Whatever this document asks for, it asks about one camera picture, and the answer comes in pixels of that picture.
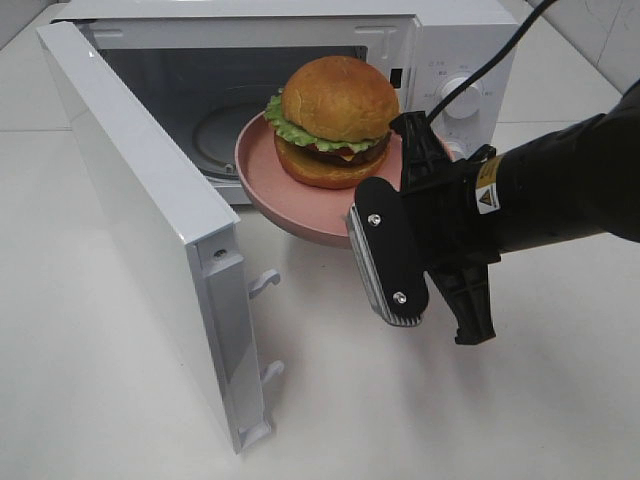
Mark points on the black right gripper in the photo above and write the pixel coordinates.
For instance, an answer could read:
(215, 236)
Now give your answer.
(439, 198)

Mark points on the pink plate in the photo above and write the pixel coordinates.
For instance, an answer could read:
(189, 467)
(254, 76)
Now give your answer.
(311, 213)

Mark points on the white dial knob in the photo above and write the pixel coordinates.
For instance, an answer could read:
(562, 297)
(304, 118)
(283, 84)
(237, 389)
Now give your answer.
(457, 147)
(466, 103)

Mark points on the burger with lettuce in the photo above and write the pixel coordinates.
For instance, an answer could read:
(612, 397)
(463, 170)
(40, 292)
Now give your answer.
(331, 122)

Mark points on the white microwave door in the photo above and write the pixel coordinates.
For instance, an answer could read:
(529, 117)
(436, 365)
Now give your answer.
(174, 230)

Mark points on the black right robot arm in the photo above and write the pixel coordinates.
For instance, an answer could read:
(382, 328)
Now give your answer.
(568, 184)

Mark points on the glass turntable tray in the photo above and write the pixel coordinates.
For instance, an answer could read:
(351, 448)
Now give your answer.
(215, 137)

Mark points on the white microwave oven body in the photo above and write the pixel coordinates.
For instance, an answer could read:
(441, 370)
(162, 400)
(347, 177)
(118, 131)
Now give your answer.
(182, 59)

